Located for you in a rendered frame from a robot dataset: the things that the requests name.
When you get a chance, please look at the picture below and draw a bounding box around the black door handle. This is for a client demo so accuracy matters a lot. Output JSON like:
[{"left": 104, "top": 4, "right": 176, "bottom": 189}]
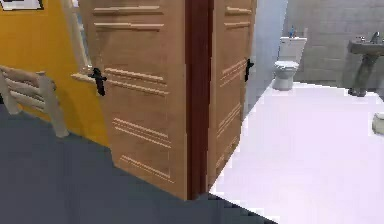
[
  {"left": 244, "top": 58, "right": 255, "bottom": 83},
  {"left": 90, "top": 67, "right": 108, "bottom": 97}
]

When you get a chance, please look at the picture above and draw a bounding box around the white toilet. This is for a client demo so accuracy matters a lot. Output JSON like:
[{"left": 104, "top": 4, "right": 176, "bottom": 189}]
[{"left": 272, "top": 36, "right": 308, "bottom": 92}]

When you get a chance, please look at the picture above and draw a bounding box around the beige wooden slatted chair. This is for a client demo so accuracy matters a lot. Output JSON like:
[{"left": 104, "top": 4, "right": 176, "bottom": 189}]
[{"left": 0, "top": 65, "right": 70, "bottom": 139}]

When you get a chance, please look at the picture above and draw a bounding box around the white framed window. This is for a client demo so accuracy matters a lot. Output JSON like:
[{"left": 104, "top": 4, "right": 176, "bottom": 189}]
[{"left": 60, "top": 0, "right": 98, "bottom": 85}]

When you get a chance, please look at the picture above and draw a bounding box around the black framed wall picture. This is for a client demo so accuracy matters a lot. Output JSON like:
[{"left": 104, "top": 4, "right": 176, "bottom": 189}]
[{"left": 0, "top": 0, "right": 45, "bottom": 12}]

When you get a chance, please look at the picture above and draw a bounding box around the white round bin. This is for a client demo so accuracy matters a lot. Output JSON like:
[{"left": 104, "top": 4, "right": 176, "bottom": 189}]
[{"left": 371, "top": 112, "right": 384, "bottom": 136}]

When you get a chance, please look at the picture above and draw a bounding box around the light brown wooden room door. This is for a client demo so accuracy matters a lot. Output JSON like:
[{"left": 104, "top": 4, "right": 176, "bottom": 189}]
[{"left": 77, "top": 0, "right": 258, "bottom": 201}]

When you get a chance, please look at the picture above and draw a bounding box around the grey pedestal sink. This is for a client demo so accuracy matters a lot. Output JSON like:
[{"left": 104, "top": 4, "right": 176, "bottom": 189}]
[{"left": 347, "top": 39, "right": 384, "bottom": 98}]

